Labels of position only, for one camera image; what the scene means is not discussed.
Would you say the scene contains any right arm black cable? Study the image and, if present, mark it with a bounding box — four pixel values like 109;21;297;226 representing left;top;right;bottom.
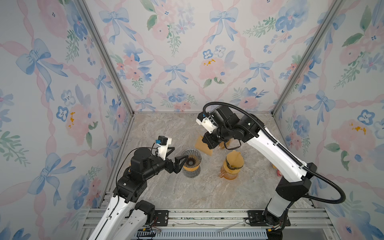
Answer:
202;101;347;205

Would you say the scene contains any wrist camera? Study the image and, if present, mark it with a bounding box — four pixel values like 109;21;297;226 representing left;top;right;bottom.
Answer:
155;136;172;161
196;112;218;134

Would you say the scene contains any orange glass carafe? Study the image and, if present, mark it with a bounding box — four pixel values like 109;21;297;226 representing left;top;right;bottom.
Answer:
219;169;239;180

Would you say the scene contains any aluminium frame rail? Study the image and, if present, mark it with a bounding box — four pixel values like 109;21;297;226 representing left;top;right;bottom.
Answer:
79;209;340;240

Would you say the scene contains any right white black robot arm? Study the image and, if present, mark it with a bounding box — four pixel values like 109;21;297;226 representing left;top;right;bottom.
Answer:
197;103;313;228

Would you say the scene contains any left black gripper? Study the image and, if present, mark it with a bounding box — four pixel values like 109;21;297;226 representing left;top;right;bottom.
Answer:
142;146;188;182

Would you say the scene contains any clear grey glass dripper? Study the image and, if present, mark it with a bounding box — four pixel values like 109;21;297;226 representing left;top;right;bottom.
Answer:
182;149;202;170

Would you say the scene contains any orange coffee filter packet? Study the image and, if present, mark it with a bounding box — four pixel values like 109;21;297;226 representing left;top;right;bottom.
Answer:
219;140;232;149

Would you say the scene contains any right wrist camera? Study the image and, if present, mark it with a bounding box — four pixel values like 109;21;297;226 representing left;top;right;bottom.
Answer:
196;112;218;134

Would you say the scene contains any clear grey glass pitcher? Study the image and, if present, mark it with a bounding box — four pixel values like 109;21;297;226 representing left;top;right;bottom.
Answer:
183;168;201;178

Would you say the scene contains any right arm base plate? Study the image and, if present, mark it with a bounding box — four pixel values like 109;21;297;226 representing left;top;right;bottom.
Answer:
246;209;291;228

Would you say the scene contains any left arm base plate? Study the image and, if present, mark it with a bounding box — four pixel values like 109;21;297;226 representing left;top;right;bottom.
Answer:
146;210;170;227

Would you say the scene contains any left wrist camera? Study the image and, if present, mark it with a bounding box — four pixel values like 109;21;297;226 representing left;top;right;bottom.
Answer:
155;136;172;161

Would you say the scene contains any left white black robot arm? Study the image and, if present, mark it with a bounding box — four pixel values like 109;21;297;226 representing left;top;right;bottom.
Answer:
89;147;188;240

